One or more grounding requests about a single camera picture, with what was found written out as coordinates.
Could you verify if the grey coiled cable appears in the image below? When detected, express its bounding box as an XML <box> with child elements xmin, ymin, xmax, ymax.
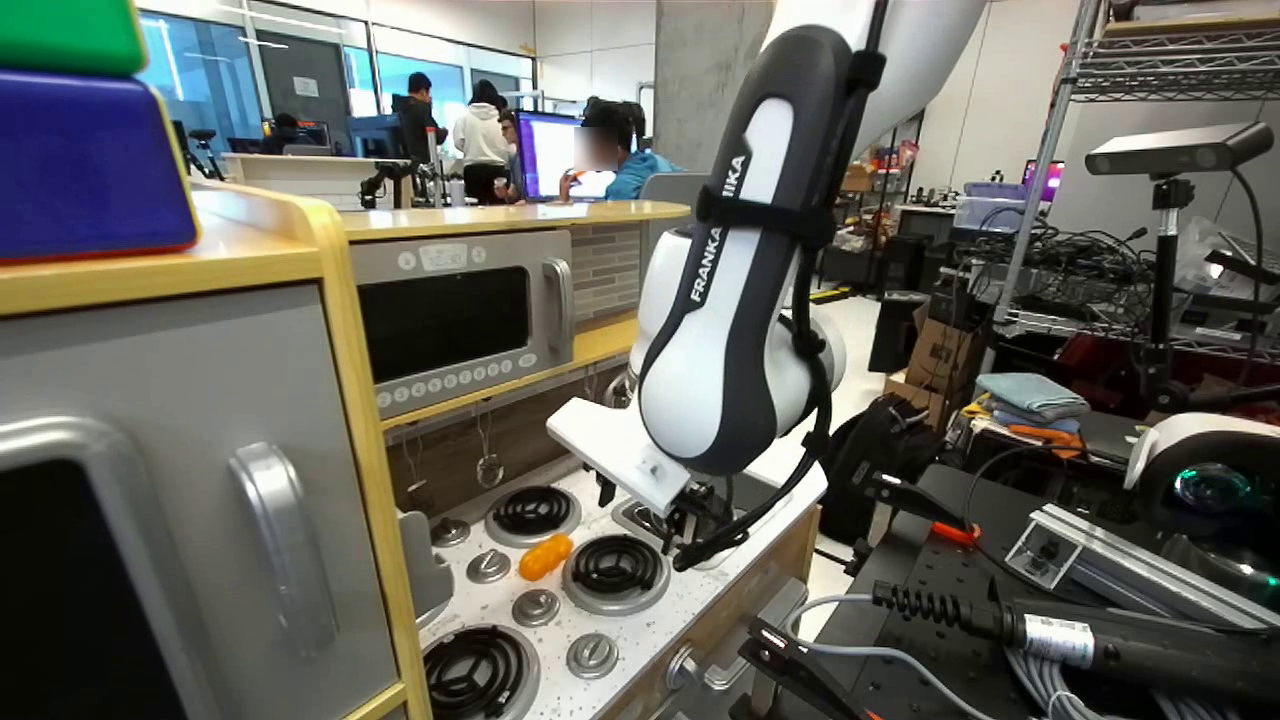
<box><xmin>997</xmin><ymin>648</ymin><xmax>1280</xmax><ymax>720</ymax></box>

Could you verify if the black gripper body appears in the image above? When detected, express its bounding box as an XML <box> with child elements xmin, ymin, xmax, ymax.
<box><xmin>661</xmin><ymin>465</ymin><xmax>752</xmax><ymax>534</ymax></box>

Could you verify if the blue block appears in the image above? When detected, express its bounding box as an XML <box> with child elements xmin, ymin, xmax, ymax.
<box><xmin>0</xmin><ymin>67</ymin><xmax>198</xmax><ymax>262</ymax></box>

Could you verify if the seated person in background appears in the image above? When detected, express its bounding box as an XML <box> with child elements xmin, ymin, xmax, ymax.
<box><xmin>257</xmin><ymin>107</ymin><xmax>329</xmax><ymax>156</ymax></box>

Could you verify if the small hanging metal hook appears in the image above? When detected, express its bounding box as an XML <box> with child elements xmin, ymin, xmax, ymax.
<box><xmin>466</xmin><ymin>418</ymin><xmax>509</xmax><ymax>491</ymax></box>

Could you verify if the metal wire shelf rack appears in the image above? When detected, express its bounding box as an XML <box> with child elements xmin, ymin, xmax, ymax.
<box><xmin>990</xmin><ymin>0</ymin><xmax>1280</xmax><ymax>342</ymax></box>

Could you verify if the person in blue shirt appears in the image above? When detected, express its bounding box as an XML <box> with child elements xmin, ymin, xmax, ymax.
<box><xmin>556</xmin><ymin>92</ymin><xmax>681</xmax><ymax>205</ymax></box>

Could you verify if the brown cardboard box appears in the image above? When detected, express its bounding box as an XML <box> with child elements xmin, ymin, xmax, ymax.
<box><xmin>901</xmin><ymin>311</ymin><xmax>990</xmax><ymax>406</ymax></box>

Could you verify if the person in dark clothes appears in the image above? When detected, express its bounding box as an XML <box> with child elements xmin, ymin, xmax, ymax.
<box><xmin>386</xmin><ymin>67</ymin><xmax>446</xmax><ymax>172</ymax></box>

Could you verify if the silver toy microwave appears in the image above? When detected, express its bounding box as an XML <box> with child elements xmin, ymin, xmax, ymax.
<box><xmin>348</xmin><ymin>227</ymin><xmax>578</xmax><ymax>418</ymax></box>

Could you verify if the white round device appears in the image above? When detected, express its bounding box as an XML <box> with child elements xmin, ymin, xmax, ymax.
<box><xmin>1120</xmin><ymin>406</ymin><xmax>1280</xmax><ymax>564</ymax></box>

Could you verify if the black clamp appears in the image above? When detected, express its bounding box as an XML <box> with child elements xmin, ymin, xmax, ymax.
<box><xmin>735</xmin><ymin>619</ymin><xmax>870</xmax><ymax>720</ymax></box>

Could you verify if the green block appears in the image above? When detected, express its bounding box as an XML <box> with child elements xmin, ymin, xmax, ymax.
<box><xmin>0</xmin><ymin>0</ymin><xmax>149</xmax><ymax>80</ymax></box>

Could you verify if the black bag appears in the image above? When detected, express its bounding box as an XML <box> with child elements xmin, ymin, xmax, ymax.
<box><xmin>815</xmin><ymin>397</ymin><xmax>942</xmax><ymax>547</ymax></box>

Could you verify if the white flat wrist plate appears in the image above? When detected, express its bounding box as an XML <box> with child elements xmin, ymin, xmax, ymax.
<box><xmin>545</xmin><ymin>397</ymin><xmax>700</xmax><ymax>520</ymax></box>

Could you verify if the blue cloth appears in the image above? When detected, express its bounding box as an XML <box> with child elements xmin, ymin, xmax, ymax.
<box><xmin>973</xmin><ymin>367</ymin><xmax>1091</xmax><ymax>430</ymax></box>

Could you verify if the black coil stove burner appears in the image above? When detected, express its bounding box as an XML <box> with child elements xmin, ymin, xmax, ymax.
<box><xmin>561</xmin><ymin>530</ymin><xmax>676</xmax><ymax>619</ymax></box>
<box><xmin>418</xmin><ymin>624</ymin><xmax>545</xmax><ymax>720</ymax></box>
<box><xmin>480</xmin><ymin>479</ymin><xmax>582</xmax><ymax>551</ymax></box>

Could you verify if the lit computer monitor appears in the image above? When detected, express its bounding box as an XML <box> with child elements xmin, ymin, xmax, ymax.
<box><xmin>510</xmin><ymin>107</ymin><xmax>597</xmax><ymax>205</ymax></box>

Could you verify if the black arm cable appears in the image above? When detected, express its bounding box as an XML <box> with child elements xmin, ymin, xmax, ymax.
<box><xmin>672</xmin><ymin>0</ymin><xmax>891</xmax><ymax>573</ymax></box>

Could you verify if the aluminium extrusion rail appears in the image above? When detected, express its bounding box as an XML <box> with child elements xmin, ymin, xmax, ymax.
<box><xmin>1000</xmin><ymin>499</ymin><xmax>1280</xmax><ymax>633</ymax></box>

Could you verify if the grey cabinet door handle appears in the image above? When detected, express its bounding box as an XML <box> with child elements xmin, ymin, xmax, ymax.
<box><xmin>219</xmin><ymin>441</ymin><xmax>345</xmax><ymax>661</ymax></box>

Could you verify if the white background desk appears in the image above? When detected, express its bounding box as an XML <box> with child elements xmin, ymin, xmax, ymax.
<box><xmin>216</xmin><ymin>149</ymin><xmax>417</xmax><ymax>216</ymax></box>

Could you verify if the small orange toy object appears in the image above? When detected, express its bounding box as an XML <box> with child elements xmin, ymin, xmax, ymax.
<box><xmin>514</xmin><ymin>530</ymin><xmax>578</xmax><ymax>585</ymax></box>

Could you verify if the person in white shirt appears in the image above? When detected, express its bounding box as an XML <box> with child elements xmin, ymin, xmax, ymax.
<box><xmin>446</xmin><ymin>74</ymin><xmax>520</xmax><ymax>208</ymax></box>

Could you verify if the grey stereo camera bar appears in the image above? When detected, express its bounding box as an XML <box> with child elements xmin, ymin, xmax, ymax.
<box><xmin>1080</xmin><ymin>119</ymin><xmax>1280</xmax><ymax>180</ymax></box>

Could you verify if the thin grey cable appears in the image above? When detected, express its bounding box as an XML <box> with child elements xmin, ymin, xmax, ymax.
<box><xmin>780</xmin><ymin>593</ymin><xmax>1000</xmax><ymax>720</ymax></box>

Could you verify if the wooden toy kitchen unit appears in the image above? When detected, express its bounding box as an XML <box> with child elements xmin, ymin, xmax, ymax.
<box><xmin>0</xmin><ymin>177</ymin><xmax>833</xmax><ymax>720</ymax></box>

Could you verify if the blue plastic bin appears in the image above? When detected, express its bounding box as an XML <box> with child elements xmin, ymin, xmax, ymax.
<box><xmin>952</xmin><ymin>177</ymin><xmax>1034</xmax><ymax>237</ymax></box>

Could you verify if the orange clamp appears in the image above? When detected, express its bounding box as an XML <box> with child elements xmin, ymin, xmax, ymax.
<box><xmin>925</xmin><ymin>517</ymin><xmax>989</xmax><ymax>556</ymax></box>

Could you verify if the black camera stand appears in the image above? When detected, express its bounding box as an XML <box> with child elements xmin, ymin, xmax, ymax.
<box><xmin>1148</xmin><ymin>172</ymin><xmax>1199</xmax><ymax>412</ymax></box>

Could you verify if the black ribbed handle tool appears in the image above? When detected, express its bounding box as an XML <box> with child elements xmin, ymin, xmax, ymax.
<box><xmin>868</xmin><ymin>575</ymin><xmax>1280</xmax><ymax>710</ymax></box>

